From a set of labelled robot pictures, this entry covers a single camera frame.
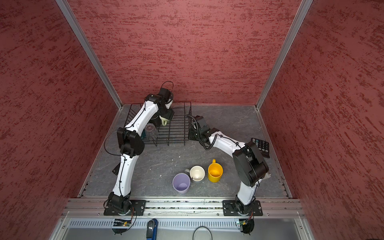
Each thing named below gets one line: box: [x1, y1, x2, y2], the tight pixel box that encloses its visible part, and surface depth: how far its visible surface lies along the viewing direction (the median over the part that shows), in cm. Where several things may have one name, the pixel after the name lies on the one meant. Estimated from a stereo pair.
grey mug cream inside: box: [184, 165, 206, 182], surface depth 80 cm
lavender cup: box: [172, 173, 191, 195], surface depth 75 cm
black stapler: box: [112, 162, 121, 176], surface depth 85 cm
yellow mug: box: [207, 158, 223, 183], surface depth 81 cm
